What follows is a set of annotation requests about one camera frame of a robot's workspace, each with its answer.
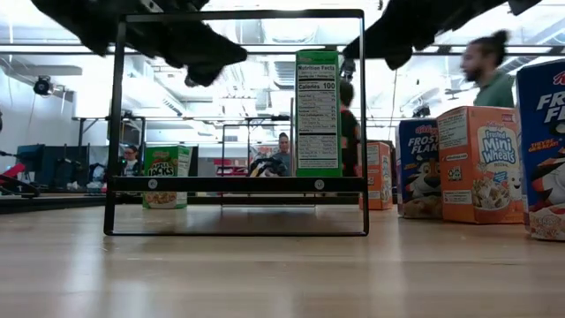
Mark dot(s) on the green Apple Jacks cereal box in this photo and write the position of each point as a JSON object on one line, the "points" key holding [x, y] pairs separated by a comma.
{"points": [[318, 110], [163, 165]]}

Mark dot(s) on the blue Frosted Flakes cereal box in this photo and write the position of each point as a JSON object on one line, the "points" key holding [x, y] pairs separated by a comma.
{"points": [[543, 132], [419, 176]]}

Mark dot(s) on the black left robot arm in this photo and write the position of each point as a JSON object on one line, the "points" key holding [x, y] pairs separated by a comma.
{"points": [[88, 22]]}

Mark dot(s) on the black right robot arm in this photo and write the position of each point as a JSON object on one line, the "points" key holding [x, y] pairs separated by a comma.
{"points": [[463, 11]]}

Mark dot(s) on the red storage shelf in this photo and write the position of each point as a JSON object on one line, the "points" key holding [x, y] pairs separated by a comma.
{"points": [[229, 170]]}

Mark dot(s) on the person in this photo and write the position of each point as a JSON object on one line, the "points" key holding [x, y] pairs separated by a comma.
{"points": [[494, 88], [131, 161], [283, 146], [348, 128]]}

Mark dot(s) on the black metal rack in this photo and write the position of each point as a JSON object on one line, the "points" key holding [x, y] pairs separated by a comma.
{"points": [[92, 118]]}

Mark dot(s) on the black yellow bag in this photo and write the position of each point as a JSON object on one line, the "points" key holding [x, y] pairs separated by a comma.
{"points": [[267, 168]]}

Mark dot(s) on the dark blue partition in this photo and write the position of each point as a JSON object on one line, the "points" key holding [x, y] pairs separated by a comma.
{"points": [[53, 165]]}

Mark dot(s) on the white ceiling air duct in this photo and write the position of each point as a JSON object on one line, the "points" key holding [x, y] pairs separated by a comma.
{"points": [[170, 105]]}

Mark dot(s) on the long ceiling light rail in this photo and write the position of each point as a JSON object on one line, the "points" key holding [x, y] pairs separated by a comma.
{"points": [[273, 48]]}

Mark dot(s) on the wooden shelf with black frame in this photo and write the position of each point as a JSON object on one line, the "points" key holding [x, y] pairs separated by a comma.
{"points": [[238, 184]]}

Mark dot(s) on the black aluminium table frame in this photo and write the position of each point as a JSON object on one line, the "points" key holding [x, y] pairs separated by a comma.
{"points": [[57, 204]]}

